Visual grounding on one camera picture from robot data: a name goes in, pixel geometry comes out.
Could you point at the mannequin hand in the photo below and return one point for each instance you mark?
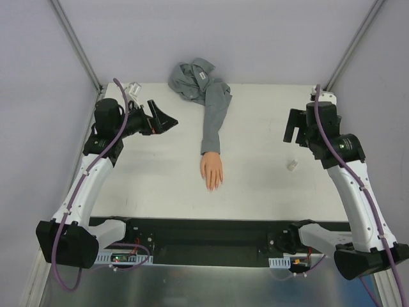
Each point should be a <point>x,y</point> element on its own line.
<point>212,170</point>

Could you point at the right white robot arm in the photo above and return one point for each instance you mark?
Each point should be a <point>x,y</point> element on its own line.
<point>370,247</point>

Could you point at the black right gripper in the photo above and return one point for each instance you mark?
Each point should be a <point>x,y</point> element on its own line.
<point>300,128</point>

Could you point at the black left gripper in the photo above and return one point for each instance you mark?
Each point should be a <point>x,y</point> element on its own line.
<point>153,118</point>

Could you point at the grey shirt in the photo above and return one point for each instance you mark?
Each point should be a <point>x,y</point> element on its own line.
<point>195,83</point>

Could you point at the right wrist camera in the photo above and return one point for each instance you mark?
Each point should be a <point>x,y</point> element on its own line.
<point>324,96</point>

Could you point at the clear nail polish bottle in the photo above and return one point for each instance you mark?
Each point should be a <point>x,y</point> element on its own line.
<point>292,165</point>

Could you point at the right aluminium frame post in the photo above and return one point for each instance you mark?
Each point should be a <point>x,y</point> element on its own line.
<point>371,15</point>

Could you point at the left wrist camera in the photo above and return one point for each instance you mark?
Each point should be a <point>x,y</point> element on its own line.
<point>132,91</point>

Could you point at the left aluminium frame post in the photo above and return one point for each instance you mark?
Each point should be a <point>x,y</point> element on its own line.
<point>75,43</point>

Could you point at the left white cable duct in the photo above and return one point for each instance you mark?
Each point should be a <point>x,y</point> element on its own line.
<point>107,258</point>

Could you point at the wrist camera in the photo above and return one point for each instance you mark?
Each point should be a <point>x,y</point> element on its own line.
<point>132,91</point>
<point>324,96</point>

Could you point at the aluminium frame post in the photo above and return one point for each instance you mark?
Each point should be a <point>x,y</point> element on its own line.
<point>371,15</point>
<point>75,43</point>

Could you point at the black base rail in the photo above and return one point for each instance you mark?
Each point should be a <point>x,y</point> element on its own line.
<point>204,242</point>

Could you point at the white cable duct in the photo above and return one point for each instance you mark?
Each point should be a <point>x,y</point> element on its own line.
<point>287,262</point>
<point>107,258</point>

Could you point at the right white cable duct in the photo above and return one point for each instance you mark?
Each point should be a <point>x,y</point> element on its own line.
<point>287,262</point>

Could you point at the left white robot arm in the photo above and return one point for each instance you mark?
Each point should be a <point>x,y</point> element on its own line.
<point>68,239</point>

